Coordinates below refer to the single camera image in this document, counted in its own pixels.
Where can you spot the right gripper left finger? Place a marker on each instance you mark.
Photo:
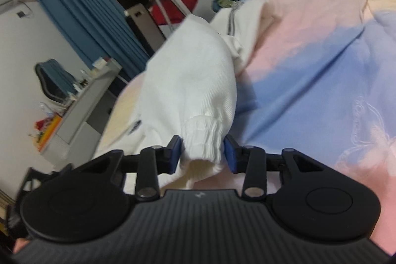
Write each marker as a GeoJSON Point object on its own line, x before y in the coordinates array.
{"type": "Point", "coordinates": [148, 164]}

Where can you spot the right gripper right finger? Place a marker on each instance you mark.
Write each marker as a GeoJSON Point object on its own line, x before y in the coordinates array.
{"type": "Point", "coordinates": [254, 162]}

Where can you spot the white zip-up knit jacket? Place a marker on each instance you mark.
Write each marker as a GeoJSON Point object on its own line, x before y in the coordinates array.
{"type": "Point", "coordinates": [188, 89]}

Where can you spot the white dressing table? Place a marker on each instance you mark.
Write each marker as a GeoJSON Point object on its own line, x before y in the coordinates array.
{"type": "Point", "coordinates": [76, 138]}

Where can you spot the pastel pink blue bed cover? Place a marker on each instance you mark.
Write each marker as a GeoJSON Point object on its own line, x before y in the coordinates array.
{"type": "Point", "coordinates": [319, 76]}

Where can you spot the orange box on table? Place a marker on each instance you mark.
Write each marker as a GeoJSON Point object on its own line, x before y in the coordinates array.
{"type": "Point", "coordinates": [44, 129]}

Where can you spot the wavy black framed mirror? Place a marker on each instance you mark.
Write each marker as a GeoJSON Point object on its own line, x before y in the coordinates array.
{"type": "Point", "coordinates": [56, 83]}

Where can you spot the blue curtain left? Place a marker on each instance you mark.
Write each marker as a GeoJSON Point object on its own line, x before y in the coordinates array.
{"type": "Point", "coordinates": [98, 29]}

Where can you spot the beige ironing board panel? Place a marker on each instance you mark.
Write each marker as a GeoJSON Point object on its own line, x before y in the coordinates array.
{"type": "Point", "coordinates": [144, 28]}

